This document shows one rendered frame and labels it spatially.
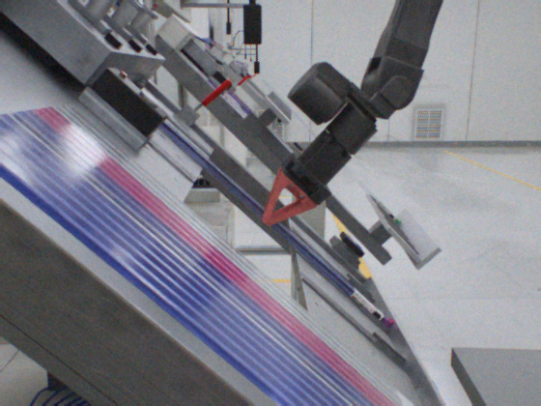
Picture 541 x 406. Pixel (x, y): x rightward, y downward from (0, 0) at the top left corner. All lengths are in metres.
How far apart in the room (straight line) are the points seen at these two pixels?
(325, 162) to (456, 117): 8.18
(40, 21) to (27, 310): 0.38
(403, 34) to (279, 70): 7.62
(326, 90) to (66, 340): 0.51
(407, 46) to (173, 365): 0.56
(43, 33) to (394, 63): 0.42
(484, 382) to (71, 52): 0.80
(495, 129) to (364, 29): 2.51
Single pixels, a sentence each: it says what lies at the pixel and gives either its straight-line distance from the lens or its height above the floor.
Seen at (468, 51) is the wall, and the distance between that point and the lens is 8.93.
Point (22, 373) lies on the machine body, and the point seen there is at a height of 0.62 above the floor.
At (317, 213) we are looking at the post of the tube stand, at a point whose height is 0.79.
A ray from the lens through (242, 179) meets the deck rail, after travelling 0.97.
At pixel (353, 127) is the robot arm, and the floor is 1.03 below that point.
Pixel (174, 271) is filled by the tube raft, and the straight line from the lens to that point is 0.38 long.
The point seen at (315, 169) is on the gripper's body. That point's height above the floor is 0.97.
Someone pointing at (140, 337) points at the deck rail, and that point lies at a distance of 0.32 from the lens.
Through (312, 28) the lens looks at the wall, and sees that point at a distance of 8.43.
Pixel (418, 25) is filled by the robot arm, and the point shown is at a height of 1.16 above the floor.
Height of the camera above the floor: 1.10
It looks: 13 degrees down
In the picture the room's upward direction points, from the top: straight up
